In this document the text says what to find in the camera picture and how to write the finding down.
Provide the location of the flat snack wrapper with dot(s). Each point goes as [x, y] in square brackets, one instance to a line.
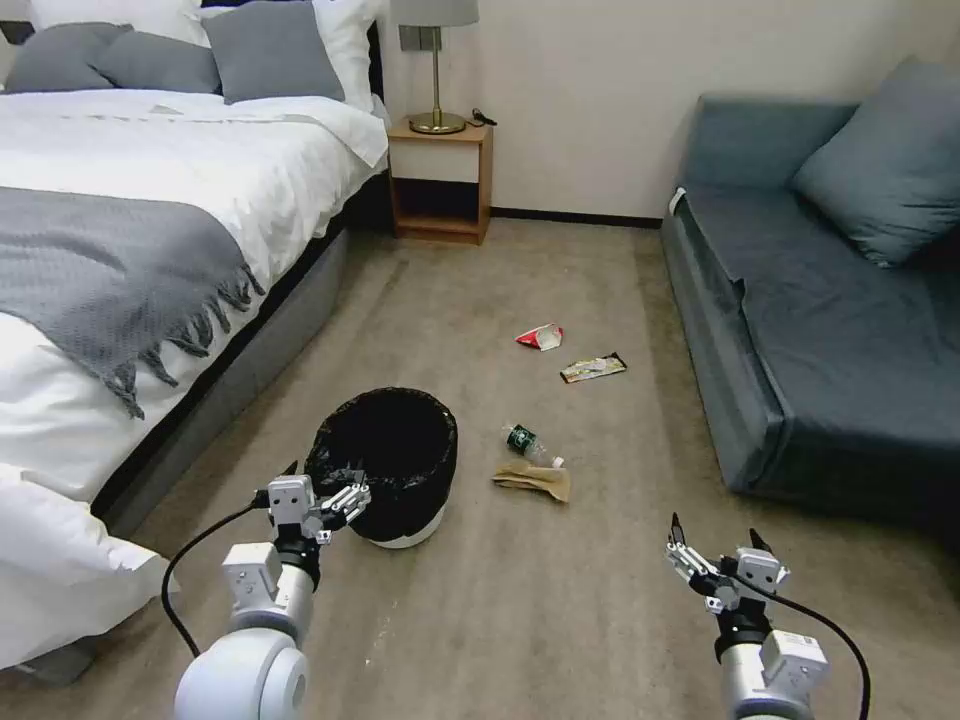
[592, 367]

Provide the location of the grey fringed throw blanket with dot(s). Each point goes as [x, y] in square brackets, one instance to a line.
[105, 277]

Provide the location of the dark blue-grey sofa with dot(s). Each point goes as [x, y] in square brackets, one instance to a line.
[817, 315]

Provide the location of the grey wall switch plate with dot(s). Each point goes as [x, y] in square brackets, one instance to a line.
[411, 37]

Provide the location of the red and white crushed carton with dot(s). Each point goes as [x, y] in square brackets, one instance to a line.
[541, 337]

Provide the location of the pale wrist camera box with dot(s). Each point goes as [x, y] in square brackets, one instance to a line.
[291, 498]
[762, 568]

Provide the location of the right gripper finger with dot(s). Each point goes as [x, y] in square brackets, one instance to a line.
[688, 561]
[760, 541]

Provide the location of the dark baseboard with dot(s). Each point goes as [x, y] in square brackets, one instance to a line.
[577, 214]

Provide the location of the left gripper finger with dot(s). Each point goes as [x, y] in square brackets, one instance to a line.
[289, 469]
[343, 501]

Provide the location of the wooden nightstand with white drawer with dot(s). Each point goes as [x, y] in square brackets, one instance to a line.
[439, 180]

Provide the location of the white pillow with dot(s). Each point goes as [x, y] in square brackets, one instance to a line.
[349, 45]
[120, 15]

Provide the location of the small black object on nightstand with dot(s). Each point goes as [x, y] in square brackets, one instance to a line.
[483, 116]

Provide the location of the plastic bottle with green label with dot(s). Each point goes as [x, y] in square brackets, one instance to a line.
[525, 441]

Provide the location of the grey upholstered bed base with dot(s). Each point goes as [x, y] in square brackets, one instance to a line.
[247, 360]

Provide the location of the white sofa tag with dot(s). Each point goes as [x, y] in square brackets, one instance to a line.
[678, 199]

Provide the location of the dark headboard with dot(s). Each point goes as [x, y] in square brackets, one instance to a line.
[377, 60]

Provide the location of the crumpled brown paper bag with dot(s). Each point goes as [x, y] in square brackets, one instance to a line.
[536, 480]

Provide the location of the black plastic bin liner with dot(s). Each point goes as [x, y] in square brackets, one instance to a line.
[390, 442]

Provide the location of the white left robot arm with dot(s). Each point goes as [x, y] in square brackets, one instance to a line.
[255, 667]

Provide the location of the white bed duvet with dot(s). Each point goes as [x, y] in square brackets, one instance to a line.
[225, 172]

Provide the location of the brass table lamp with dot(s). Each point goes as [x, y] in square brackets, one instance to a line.
[437, 75]

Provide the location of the blue-grey sofa cushion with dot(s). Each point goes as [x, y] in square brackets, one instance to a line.
[885, 172]

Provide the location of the large grey square pillow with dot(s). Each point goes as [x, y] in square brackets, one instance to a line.
[270, 52]

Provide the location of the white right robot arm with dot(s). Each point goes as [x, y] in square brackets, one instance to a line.
[757, 667]

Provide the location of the white round trash bin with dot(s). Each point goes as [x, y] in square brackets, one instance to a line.
[405, 531]

